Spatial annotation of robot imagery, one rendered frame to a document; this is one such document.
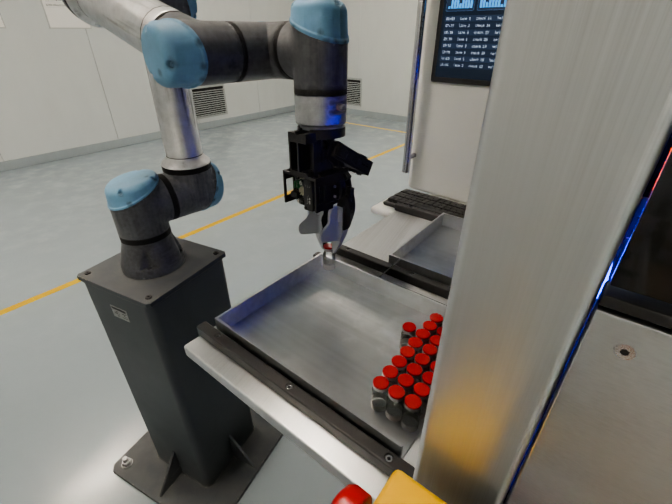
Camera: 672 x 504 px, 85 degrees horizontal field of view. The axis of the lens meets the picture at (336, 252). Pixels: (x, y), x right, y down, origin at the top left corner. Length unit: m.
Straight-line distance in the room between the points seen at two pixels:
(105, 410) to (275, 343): 1.32
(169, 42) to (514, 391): 0.48
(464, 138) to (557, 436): 1.11
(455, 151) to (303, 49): 0.86
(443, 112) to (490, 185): 1.13
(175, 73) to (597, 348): 0.49
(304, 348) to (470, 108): 0.92
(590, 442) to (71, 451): 1.70
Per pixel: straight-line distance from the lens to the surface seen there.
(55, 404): 1.99
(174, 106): 0.95
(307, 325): 0.64
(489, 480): 0.31
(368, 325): 0.64
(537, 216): 0.18
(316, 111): 0.54
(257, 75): 0.59
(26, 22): 5.47
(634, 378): 0.22
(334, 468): 0.49
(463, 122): 1.29
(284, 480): 1.48
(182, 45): 0.53
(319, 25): 0.53
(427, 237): 0.91
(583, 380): 0.22
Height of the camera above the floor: 1.31
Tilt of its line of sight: 31 degrees down
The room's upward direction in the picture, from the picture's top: straight up
